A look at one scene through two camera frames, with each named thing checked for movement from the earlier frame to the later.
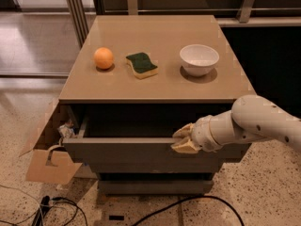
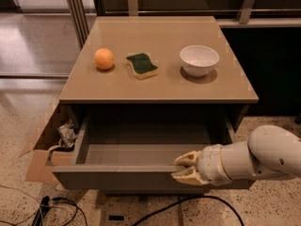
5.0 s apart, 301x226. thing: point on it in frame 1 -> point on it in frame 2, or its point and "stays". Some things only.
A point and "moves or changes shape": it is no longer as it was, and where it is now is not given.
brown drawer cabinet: [134, 81] stays
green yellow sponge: [142, 66] stays
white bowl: [198, 59] stays
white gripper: [200, 134] -> [211, 164]
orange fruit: [103, 57] stays
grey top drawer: [143, 152] moves or changes shape
